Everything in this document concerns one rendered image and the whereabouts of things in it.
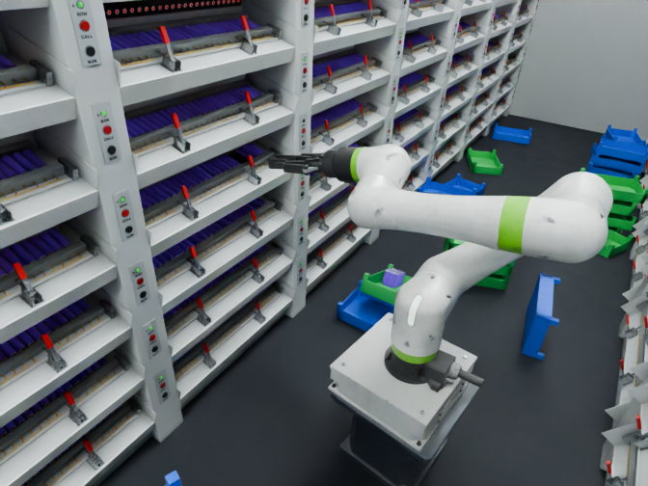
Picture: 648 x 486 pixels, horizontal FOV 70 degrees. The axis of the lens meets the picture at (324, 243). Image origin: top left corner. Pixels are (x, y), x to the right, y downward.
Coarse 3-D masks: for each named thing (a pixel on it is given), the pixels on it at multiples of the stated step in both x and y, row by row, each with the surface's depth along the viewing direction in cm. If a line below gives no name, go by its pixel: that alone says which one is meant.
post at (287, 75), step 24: (264, 0) 135; (288, 0) 131; (312, 0) 136; (312, 24) 140; (312, 48) 144; (264, 72) 147; (288, 72) 142; (288, 144) 154; (288, 192) 164; (288, 240) 175; (288, 312) 195
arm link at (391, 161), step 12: (360, 156) 116; (372, 156) 113; (384, 156) 111; (396, 156) 111; (408, 156) 114; (360, 168) 116; (372, 168) 111; (384, 168) 110; (396, 168) 110; (408, 168) 113; (396, 180) 110
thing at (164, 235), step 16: (256, 144) 161; (272, 144) 158; (240, 176) 145; (272, 176) 150; (288, 176) 158; (208, 192) 135; (224, 192) 137; (240, 192) 140; (256, 192) 145; (176, 208) 126; (208, 208) 130; (224, 208) 134; (160, 224) 121; (176, 224) 122; (192, 224) 124; (208, 224) 131; (160, 240) 116; (176, 240) 122
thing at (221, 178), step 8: (272, 152) 156; (256, 160) 150; (264, 160) 154; (232, 168) 143; (240, 168) 144; (248, 168) 148; (216, 176) 138; (224, 176) 139; (232, 176) 142; (200, 184) 133; (208, 184) 134; (216, 184) 137; (192, 192) 130; (200, 192) 133; (168, 200) 124; (176, 200) 125; (184, 200) 128; (152, 208) 120; (160, 208) 122; (168, 208) 124; (144, 216) 118; (152, 216) 121; (160, 216) 121
